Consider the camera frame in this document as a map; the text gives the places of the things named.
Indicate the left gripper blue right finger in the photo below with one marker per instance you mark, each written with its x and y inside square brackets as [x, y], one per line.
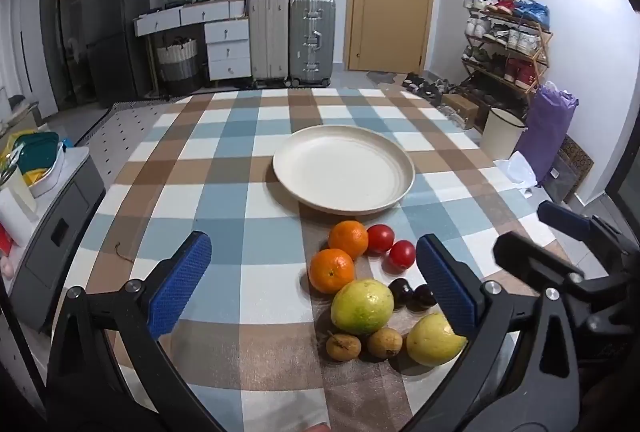
[441, 273]

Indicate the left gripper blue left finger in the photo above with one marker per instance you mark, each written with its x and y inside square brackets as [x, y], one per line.
[169, 287]

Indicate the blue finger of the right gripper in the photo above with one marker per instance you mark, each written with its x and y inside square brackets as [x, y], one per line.
[563, 220]
[531, 263]

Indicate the dark plum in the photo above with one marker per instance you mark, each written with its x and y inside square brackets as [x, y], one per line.
[421, 299]
[401, 291]

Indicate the red tomato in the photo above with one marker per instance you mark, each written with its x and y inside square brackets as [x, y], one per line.
[402, 255]
[381, 239]

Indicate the brown longan fruit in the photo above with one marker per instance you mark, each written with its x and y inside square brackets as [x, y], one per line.
[385, 343]
[343, 347]

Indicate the large green yellow guava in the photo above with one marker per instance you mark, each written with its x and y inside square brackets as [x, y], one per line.
[362, 307]

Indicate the orange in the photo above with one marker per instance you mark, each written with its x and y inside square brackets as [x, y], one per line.
[351, 237]
[330, 270]

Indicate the orange front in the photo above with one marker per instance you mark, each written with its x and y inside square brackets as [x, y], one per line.
[330, 270]

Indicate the purple bag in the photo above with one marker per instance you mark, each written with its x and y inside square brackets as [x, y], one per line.
[547, 123]

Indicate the white waste bin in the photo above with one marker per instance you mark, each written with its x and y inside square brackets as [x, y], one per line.
[501, 133]

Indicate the grey side cabinet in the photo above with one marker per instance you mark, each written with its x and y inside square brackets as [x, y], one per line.
[63, 215]

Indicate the checkered tablecloth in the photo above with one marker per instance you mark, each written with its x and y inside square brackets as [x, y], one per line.
[250, 342]

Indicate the cardboard box on floor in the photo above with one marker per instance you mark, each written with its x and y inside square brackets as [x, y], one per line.
[466, 110]

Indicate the cream round plate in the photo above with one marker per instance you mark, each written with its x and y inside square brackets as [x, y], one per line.
[343, 170]

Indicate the wooden shoe rack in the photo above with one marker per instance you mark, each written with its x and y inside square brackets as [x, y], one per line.
[508, 42]

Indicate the white basin with cloths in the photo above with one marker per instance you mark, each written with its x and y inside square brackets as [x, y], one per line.
[34, 156]

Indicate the woven laundry basket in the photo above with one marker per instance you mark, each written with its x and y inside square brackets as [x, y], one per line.
[179, 66]

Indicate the white drawer desk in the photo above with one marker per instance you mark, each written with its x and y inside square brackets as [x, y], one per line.
[220, 27]

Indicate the silver suitcase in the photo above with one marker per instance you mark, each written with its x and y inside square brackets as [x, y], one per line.
[311, 48]

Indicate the beige suitcase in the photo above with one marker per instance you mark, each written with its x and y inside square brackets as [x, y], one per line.
[268, 22]

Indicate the dark grey refrigerator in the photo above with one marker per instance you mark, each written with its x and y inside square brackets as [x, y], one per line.
[117, 57]

